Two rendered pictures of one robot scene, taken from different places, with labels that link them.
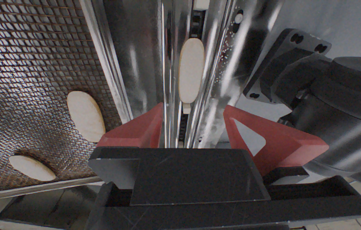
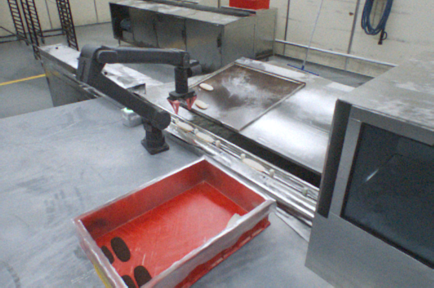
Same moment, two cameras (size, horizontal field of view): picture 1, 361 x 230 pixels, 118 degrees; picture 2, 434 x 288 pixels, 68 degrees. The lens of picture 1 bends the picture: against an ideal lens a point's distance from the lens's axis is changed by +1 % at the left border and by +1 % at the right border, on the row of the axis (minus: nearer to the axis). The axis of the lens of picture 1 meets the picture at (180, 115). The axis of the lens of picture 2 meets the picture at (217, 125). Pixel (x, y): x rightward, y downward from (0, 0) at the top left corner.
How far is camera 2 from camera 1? 1.39 m
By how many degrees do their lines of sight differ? 44
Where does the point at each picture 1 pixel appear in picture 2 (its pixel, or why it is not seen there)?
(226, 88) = (172, 128)
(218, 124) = not seen: hidden behind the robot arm
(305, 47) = (159, 147)
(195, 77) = (183, 125)
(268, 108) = (137, 141)
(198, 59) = (186, 127)
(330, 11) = (162, 156)
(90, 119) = (200, 104)
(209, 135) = not seen: hidden behind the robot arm
